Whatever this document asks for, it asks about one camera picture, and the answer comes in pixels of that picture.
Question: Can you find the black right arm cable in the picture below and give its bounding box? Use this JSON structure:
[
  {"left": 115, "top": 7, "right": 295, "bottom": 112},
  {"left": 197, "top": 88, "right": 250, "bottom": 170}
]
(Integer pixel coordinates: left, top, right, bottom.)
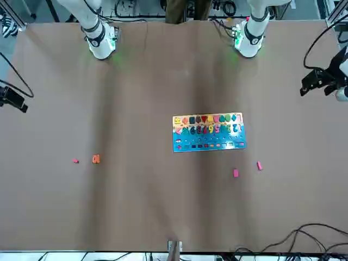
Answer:
[{"left": 0, "top": 51, "right": 35, "bottom": 98}]

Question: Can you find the black pole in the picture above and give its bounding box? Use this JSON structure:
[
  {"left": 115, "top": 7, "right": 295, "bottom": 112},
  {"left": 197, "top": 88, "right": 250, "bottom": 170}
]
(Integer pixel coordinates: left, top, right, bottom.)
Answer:
[{"left": 45, "top": 0, "right": 60, "bottom": 23}]

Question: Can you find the black white striped shoe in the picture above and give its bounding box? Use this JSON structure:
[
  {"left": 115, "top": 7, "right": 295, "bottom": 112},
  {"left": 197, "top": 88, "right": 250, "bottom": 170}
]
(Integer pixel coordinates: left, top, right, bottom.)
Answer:
[{"left": 0, "top": 13, "right": 20, "bottom": 38}]

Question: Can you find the person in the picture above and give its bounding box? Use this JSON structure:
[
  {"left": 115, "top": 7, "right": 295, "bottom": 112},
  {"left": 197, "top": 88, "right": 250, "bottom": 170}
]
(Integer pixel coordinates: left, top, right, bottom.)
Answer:
[{"left": 165, "top": 0, "right": 210, "bottom": 24}]

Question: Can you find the aluminium frame post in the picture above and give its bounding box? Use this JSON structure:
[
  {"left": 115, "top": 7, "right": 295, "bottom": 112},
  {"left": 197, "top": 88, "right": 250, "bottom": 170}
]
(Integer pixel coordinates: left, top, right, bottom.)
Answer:
[{"left": 167, "top": 240, "right": 183, "bottom": 261}]

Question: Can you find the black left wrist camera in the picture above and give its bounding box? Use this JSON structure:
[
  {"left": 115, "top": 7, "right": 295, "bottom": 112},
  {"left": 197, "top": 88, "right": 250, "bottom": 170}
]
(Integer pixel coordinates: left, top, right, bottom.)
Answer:
[{"left": 323, "top": 80, "right": 340, "bottom": 96}]

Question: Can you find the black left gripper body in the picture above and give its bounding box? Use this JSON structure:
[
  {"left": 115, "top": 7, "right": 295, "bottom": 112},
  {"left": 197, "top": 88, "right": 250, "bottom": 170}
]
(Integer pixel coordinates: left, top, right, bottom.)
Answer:
[{"left": 328, "top": 46, "right": 348, "bottom": 88}]

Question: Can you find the aluminium frame rail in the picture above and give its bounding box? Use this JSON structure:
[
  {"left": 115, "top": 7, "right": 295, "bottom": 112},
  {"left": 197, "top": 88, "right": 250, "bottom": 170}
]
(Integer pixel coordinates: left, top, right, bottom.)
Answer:
[
  {"left": 325, "top": 0, "right": 348, "bottom": 28},
  {"left": 0, "top": 0, "right": 27, "bottom": 31}
]

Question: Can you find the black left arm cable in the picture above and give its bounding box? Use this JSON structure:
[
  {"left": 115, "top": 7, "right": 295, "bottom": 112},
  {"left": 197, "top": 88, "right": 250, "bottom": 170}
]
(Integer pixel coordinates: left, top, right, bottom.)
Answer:
[{"left": 303, "top": 23, "right": 348, "bottom": 70}]

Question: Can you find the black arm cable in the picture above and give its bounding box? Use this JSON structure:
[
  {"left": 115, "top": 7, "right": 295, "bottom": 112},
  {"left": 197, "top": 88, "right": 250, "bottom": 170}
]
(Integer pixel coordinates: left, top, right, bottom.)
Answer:
[
  {"left": 0, "top": 51, "right": 35, "bottom": 98},
  {"left": 303, "top": 23, "right": 348, "bottom": 70}
]

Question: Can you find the colourful toy puzzle board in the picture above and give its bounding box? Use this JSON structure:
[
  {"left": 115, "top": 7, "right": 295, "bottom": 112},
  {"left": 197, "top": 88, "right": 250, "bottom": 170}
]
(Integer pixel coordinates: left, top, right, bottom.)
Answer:
[{"left": 172, "top": 113, "right": 247, "bottom": 153}]

